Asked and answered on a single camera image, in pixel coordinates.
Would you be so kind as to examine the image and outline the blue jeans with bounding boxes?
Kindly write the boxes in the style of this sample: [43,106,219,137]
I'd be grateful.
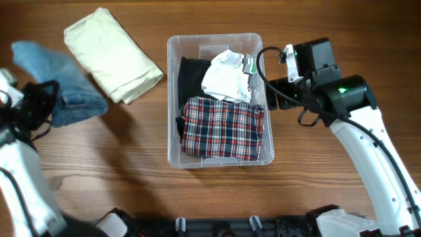
[11,41,109,128]

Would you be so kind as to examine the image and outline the white printed t-shirt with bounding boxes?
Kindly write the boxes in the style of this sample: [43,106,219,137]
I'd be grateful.
[201,49,258,103]

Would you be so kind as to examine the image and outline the red blue plaid shirt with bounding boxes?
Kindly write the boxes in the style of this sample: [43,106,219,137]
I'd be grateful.
[176,97,264,161]

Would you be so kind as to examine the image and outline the black garment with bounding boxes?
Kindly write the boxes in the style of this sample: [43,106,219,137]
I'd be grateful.
[178,57,211,107]

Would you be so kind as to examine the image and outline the cream cloth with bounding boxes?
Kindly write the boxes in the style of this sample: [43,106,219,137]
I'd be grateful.
[64,7,164,104]

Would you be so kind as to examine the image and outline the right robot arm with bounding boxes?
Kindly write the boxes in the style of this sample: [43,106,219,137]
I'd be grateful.
[266,38,420,236]

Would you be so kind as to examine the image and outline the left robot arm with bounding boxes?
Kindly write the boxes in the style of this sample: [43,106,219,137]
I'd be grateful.
[1,81,130,237]

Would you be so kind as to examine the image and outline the clear plastic storage container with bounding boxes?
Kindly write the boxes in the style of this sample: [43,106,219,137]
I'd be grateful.
[167,33,275,169]

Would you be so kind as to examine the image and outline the right black camera cable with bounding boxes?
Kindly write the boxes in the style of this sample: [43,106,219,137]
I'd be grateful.
[255,45,421,228]

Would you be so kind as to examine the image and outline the black camera cable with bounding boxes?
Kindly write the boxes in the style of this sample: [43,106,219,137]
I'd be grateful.
[0,166,40,237]
[255,45,421,228]

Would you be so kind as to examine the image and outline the left black camera cable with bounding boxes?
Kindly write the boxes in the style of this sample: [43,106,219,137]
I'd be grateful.
[0,166,40,237]

